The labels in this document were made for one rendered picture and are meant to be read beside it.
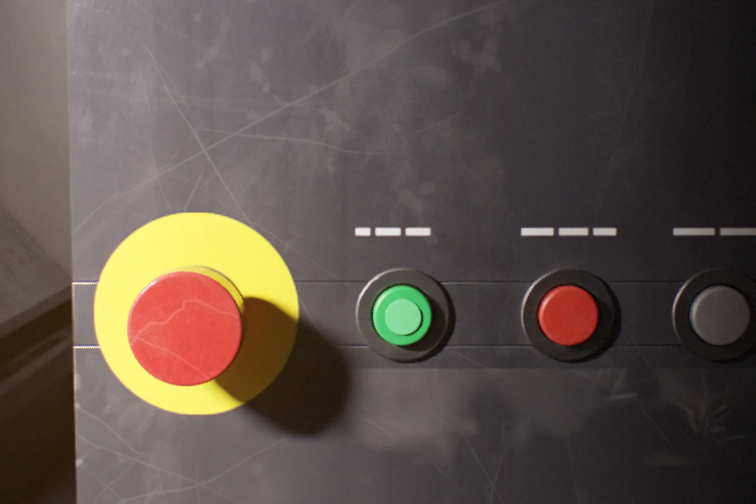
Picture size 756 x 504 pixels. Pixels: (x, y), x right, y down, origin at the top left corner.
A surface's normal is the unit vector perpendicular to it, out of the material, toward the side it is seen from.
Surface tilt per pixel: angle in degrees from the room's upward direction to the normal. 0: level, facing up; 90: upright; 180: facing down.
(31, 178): 90
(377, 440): 90
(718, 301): 90
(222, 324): 90
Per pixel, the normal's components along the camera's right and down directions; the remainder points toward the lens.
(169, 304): 0.00, 0.10
